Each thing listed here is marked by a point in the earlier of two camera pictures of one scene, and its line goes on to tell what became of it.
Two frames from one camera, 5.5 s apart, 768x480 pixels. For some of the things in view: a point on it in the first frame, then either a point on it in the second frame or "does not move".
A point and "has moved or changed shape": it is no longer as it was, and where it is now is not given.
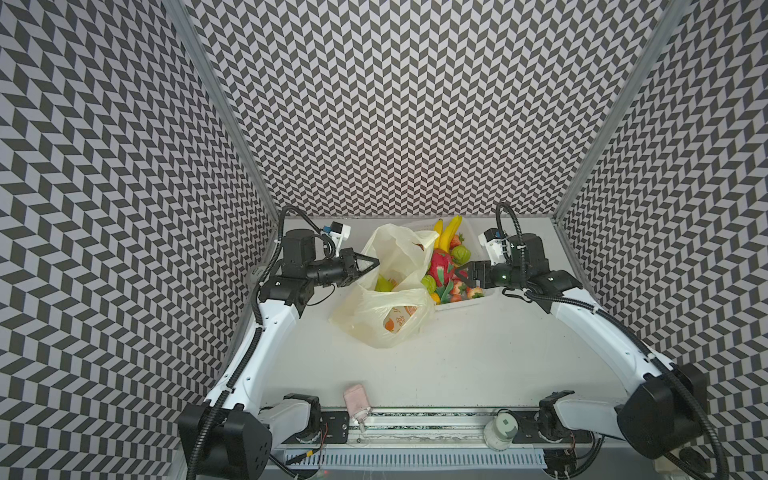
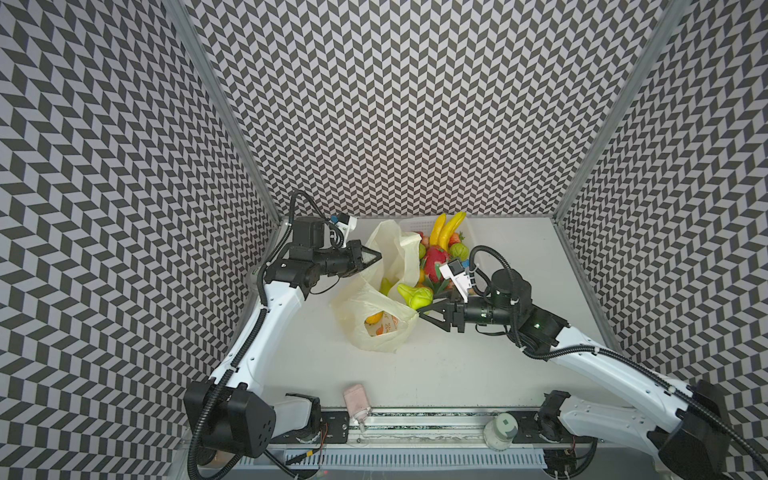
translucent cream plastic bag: (392, 304) has moved or changed shape
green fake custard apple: (430, 283) -> (415, 297)
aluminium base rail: (450, 428) does not move
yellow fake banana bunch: (444, 234) does not move
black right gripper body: (486, 276) -> (456, 312)
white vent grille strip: (416, 460) does not move
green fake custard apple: (460, 255) does not move
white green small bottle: (499, 433) does not move
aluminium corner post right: (675, 15) does not move
